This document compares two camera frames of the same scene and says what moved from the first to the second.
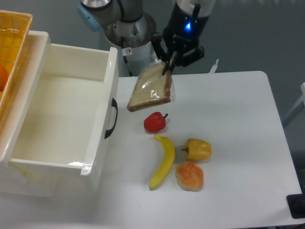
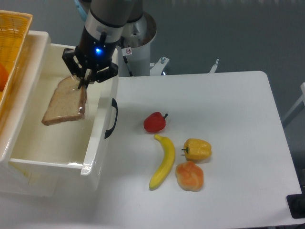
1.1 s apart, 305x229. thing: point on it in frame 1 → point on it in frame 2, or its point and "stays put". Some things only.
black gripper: x=179 y=42 → x=93 y=56
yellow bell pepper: x=197 y=149 stays put
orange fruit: x=4 y=76 stays put
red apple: x=155 y=121 stays put
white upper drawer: x=62 y=145 stays put
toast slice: x=153 y=88 → x=68 y=102
